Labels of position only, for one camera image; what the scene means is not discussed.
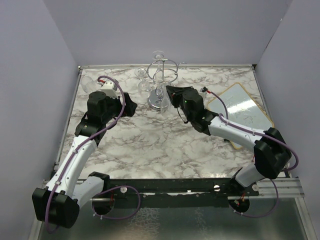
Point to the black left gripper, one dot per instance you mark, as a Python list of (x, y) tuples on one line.
[(130, 106)]

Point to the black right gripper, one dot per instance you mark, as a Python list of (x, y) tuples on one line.
[(178, 93)]

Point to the clear wine glass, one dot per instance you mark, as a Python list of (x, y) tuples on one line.
[(89, 85), (158, 62), (163, 98), (143, 85)]

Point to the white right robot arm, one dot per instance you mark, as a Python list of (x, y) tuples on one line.
[(271, 153)]

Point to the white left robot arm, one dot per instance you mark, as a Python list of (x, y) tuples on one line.
[(60, 201)]

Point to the chrome wine glass rack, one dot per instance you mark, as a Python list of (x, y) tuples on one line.
[(168, 77)]

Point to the small wood-framed whiteboard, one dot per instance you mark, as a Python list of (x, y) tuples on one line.
[(242, 108)]

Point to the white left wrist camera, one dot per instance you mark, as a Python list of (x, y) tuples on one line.
[(110, 89)]

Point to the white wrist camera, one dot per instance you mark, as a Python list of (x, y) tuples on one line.
[(110, 89), (203, 92)]

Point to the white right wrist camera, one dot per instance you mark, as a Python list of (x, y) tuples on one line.
[(203, 92)]

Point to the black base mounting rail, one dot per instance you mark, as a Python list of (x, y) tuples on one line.
[(170, 193)]

